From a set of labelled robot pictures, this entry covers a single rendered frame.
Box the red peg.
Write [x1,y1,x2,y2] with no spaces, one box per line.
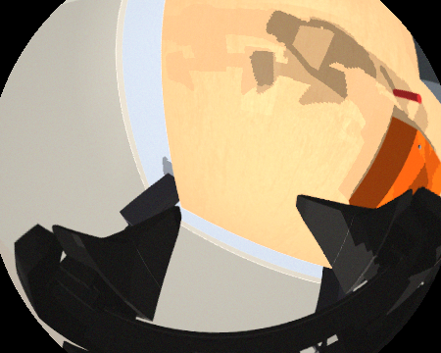
[393,89,421,105]

